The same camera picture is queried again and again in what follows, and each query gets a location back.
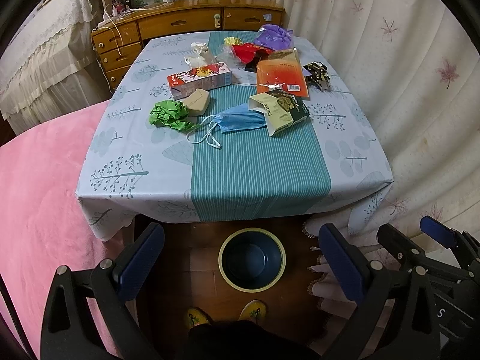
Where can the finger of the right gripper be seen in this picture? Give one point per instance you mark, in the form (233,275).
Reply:
(437,231)
(402,248)

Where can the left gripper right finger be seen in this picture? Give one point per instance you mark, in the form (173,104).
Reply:
(412,330)

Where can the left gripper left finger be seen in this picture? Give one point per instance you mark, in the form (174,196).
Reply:
(68,329)

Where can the black gold wrapper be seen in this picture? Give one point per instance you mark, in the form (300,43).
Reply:
(316,74)

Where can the green cream tea box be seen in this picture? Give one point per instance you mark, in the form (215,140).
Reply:
(281,110)

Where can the blue face mask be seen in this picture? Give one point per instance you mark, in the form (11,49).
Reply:
(235,119)

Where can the orange foil snack bag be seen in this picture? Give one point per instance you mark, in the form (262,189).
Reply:
(282,70)

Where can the small black box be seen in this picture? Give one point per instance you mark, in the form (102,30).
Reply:
(251,67)

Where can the purple plastic bag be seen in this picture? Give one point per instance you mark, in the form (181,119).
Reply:
(274,37)

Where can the red snack box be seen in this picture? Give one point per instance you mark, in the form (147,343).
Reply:
(212,76)

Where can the red packet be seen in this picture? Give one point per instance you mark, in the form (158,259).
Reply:
(248,52)

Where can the clear plastic wrapper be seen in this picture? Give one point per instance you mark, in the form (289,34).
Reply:
(225,53)

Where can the yellow paper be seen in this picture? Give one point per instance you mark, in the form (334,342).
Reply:
(233,41)

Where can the dark blue trash bin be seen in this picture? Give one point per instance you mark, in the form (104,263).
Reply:
(252,260)

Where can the pink bed blanket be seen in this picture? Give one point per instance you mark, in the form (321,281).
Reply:
(42,225)

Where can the left yellow slipper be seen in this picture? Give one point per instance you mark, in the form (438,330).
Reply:
(196,317)

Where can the yellow slipper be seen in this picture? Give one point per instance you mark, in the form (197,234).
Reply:
(255,311)
(196,317)

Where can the right yellow slipper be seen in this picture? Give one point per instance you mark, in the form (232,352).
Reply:
(255,311)

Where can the floral cream curtain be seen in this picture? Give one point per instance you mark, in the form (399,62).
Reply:
(413,67)

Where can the leaf-print blue tablecloth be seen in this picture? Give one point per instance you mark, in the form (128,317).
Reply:
(225,171)

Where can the white lace furniture cover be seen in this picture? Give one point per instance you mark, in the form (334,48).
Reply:
(50,68)

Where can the wooden desk with drawers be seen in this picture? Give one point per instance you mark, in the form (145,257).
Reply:
(119,41)

